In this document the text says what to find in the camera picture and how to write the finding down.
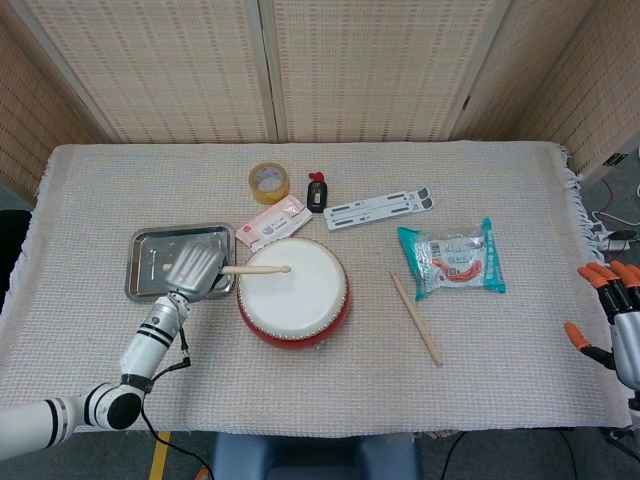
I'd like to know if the right orange-tipped robot hand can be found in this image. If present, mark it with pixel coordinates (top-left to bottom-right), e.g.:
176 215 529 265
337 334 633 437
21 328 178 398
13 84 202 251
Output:
564 260 640 391

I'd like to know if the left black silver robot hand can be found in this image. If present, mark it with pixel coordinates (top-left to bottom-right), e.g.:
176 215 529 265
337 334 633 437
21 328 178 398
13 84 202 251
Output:
163 243 236 303

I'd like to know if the wooden drumstick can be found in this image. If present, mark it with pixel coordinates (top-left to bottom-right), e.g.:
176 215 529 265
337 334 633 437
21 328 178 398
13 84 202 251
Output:
162 263 292 277
389 269 444 367

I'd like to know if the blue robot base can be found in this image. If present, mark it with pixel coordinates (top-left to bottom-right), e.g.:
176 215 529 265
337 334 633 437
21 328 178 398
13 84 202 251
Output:
208 430 421 480

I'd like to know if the silver metal tray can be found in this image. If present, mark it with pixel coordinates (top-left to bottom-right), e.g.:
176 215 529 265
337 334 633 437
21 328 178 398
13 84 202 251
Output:
123 222 237 304

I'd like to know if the red drum with white skin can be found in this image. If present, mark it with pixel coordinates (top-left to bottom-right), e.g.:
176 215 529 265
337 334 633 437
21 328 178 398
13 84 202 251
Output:
236 238 353 351

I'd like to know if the pink white tissue packet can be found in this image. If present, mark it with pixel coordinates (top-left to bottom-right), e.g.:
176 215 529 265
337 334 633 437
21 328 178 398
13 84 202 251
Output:
235 195 314 251

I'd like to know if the white power strip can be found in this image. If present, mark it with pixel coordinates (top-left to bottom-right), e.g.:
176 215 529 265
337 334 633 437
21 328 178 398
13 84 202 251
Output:
597 234 634 252

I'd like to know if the clear yellowish tape roll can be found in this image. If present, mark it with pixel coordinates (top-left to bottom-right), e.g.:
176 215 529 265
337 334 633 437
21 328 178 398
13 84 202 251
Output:
248 161 291 205

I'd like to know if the small black bottle red cap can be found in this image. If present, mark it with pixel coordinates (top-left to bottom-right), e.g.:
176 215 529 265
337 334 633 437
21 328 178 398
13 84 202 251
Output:
306 171 329 211

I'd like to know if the black bulky object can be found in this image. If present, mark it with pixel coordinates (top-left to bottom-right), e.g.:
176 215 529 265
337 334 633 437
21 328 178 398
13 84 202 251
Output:
0 209 34 311

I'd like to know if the white folding stand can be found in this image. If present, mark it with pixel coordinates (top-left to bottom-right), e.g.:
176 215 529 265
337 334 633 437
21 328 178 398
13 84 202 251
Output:
323 187 435 231

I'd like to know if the beige woven table cloth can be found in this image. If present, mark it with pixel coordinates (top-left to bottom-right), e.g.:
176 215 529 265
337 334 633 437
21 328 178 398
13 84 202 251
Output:
0 141 634 435

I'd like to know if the teal snack packet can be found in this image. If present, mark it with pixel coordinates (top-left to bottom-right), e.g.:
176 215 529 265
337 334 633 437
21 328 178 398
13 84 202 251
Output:
397 217 507 302

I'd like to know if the bamboo folding screen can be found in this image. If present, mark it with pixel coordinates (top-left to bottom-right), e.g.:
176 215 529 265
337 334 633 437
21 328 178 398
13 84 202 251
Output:
0 0 640 201

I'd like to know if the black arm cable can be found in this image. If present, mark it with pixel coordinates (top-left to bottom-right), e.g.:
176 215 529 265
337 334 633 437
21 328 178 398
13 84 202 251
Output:
140 324 216 480

